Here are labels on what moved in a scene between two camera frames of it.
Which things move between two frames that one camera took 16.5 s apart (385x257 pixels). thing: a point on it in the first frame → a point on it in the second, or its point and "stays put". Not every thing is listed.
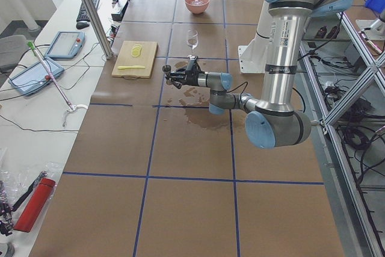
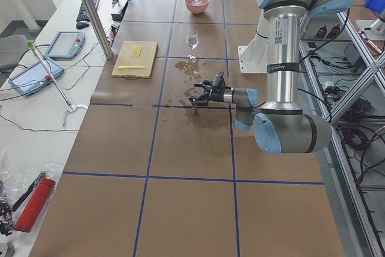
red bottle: [35, 205] stays put
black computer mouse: [80, 24] stays put
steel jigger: [167, 69] → [193, 101]
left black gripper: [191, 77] → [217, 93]
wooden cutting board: [135, 59] stays put
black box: [119, 9] stays put
